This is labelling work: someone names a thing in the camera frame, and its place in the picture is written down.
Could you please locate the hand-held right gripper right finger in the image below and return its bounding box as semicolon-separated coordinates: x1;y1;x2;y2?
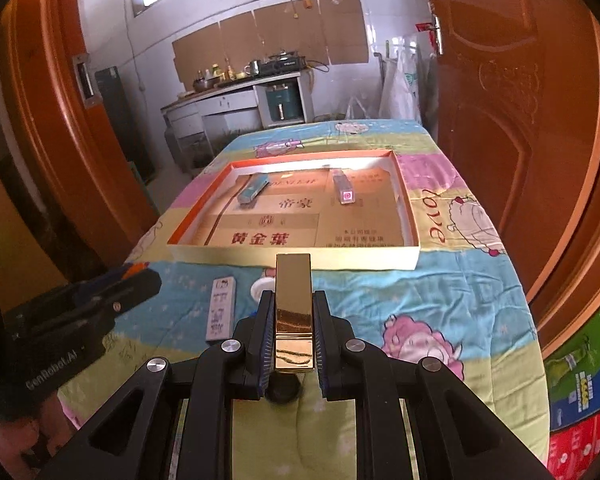
312;290;556;480

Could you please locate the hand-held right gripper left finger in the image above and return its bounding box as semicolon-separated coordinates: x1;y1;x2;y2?
40;290;276;480

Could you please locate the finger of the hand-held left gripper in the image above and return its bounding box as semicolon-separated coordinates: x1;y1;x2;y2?
92;270;162;319
77;264;147;293

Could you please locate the gold rectangular box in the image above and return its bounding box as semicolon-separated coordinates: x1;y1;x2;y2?
275;253;313;374

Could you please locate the white bottle cap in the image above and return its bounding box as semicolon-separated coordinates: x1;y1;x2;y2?
250;277;277;304

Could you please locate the black bottle cap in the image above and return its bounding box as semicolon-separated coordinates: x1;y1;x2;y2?
265;372;303;406

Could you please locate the white printed small box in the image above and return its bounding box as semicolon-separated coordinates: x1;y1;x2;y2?
205;276;239;344

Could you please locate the shallow orange-rimmed cardboard tray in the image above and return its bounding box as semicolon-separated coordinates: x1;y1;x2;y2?
167;149;422;271

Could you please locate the teal small box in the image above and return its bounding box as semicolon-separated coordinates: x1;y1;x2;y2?
237;173;271;206

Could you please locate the dark green panel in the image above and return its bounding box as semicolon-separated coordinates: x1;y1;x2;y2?
95;66;157;184

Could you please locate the clear plastic rectangular box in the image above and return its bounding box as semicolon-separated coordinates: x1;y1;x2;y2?
331;167;356;207

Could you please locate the white kitchen counter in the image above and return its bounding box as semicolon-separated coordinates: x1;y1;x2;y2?
160;71;315;176

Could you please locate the row of condiment bottles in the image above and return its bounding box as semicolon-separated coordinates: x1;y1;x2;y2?
196;62;237;83

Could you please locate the small clear plastic bag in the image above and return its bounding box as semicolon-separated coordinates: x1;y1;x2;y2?
347;95;377;121

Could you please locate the blue printed carton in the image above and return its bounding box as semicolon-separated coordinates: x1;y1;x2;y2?
549;375;600;432

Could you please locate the white plastic bag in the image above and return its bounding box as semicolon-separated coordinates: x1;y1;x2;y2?
379;50;422;124

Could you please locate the green printed carton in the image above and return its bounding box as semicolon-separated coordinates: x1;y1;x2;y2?
545;295;600;403

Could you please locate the black gas stove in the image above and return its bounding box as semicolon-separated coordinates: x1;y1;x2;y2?
257;55;307;77

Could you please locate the red printed carton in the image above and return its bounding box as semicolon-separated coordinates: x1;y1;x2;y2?
547;410;600;468

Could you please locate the brown wooden door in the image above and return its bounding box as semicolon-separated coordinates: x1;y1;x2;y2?
420;0;600;311

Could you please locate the cardboard wall covering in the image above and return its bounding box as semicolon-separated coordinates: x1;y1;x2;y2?
172;0;370;87

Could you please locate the metal door handle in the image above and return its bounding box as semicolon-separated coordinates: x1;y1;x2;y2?
427;2;444;57

